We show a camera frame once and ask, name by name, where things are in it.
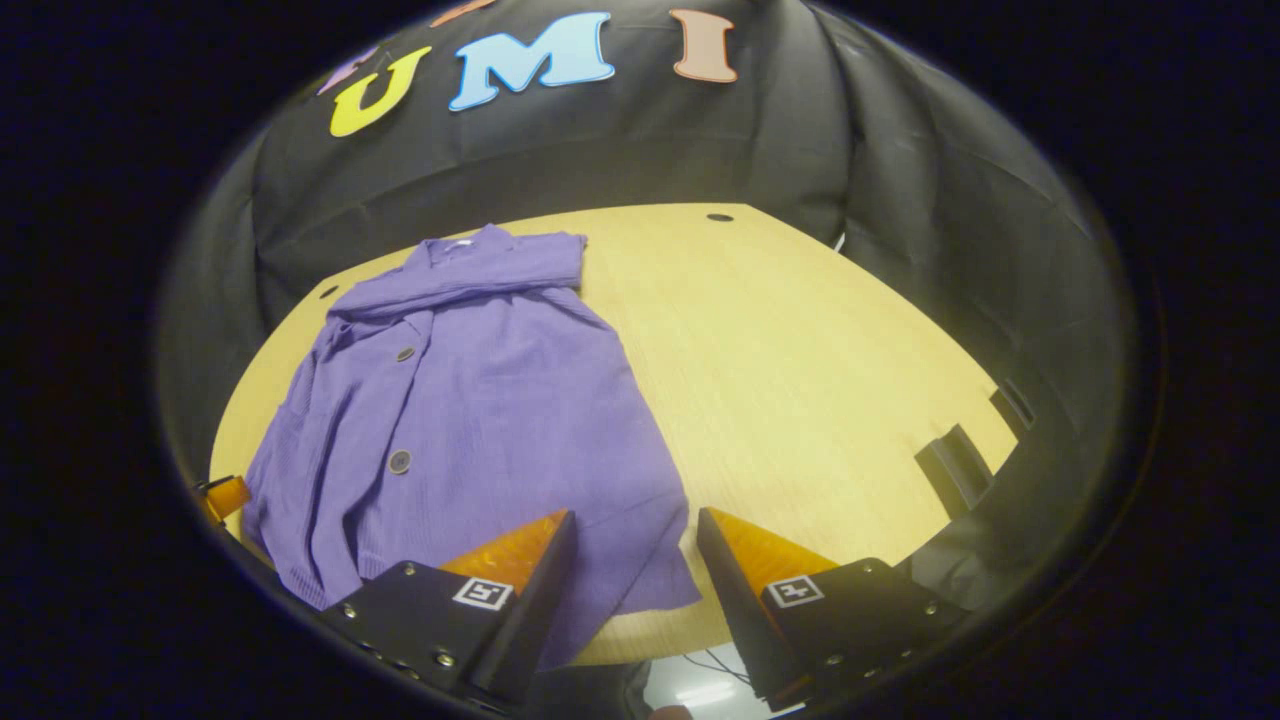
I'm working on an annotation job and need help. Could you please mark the black table edge clamp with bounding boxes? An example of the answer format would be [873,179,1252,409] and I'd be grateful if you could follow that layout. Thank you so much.
[988,378,1037,433]
[915,424,997,518]

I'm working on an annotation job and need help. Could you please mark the black backdrop cloth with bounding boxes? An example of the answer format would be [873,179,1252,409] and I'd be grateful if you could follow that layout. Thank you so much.
[155,0,1131,621]

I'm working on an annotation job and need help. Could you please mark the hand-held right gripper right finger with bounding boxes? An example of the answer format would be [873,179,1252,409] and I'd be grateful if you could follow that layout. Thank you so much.
[697,507,971,713]

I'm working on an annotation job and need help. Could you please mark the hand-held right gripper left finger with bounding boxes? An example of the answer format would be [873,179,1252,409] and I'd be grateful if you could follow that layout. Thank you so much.
[310,510,581,713]

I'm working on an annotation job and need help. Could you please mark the purple button shirt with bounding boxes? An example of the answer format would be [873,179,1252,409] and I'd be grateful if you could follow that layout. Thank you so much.
[240,223,703,671]

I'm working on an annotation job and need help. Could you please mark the thin black cable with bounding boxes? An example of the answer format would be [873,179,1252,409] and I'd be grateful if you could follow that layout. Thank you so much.
[685,648,753,691]

